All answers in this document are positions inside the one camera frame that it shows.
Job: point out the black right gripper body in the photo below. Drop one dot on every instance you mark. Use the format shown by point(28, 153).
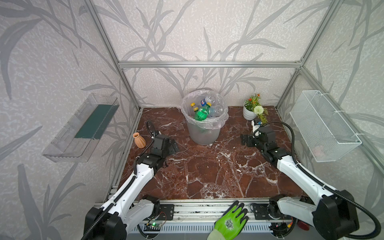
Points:
point(249, 141)

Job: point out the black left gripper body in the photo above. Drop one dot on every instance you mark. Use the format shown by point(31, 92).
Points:
point(171, 145)

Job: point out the clear bottle large blue label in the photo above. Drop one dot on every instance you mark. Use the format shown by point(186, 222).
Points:
point(216, 111)

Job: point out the clear bottle small blue label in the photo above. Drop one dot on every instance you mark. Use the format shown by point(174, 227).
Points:
point(209, 101)

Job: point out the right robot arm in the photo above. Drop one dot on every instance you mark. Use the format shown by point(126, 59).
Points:
point(333, 213)

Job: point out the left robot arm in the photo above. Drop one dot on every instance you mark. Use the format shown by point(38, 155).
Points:
point(118, 216)

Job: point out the grey mesh waste bin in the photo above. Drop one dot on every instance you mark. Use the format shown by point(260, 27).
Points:
point(203, 136)

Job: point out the translucent pink bin liner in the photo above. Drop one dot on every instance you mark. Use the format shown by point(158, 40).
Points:
point(211, 123)

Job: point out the small terracotta vase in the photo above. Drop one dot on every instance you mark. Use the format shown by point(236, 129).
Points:
point(140, 142)

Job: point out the white pot with flowers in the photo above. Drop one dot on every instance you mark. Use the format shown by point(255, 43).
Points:
point(253, 105)

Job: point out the left green circuit board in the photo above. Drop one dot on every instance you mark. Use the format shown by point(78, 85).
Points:
point(153, 227)

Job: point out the right wiring board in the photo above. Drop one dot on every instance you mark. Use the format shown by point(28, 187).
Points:
point(280, 231)

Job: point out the green and black work glove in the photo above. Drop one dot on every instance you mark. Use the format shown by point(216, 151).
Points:
point(231, 223)

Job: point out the red spray bottle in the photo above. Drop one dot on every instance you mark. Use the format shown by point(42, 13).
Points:
point(304, 226)

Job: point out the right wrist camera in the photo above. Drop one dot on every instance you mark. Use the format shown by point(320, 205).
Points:
point(256, 123)

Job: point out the white wire mesh basket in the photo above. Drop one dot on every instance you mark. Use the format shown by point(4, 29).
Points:
point(327, 134)

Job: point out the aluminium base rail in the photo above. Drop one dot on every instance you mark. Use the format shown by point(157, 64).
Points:
point(209, 209)

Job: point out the aluminium cage frame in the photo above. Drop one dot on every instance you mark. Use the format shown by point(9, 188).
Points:
point(167, 49)

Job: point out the clear acrylic wall shelf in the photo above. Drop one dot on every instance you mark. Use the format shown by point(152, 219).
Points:
point(78, 139)

